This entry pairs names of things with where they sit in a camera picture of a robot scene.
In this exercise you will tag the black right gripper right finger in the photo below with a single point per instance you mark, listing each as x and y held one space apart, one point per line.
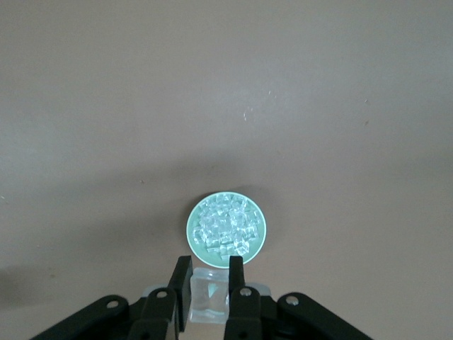
237 276

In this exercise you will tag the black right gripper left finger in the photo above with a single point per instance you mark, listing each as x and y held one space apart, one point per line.
182 283

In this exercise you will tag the single clear ice cube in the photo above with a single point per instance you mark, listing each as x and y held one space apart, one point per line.
209 297

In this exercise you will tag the pile of clear ice cubes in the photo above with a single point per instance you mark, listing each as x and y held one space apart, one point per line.
226 226

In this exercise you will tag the round green bowl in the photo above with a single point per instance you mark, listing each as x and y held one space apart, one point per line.
212 261

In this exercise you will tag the brown table cover sheet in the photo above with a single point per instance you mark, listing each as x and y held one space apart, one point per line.
106 106

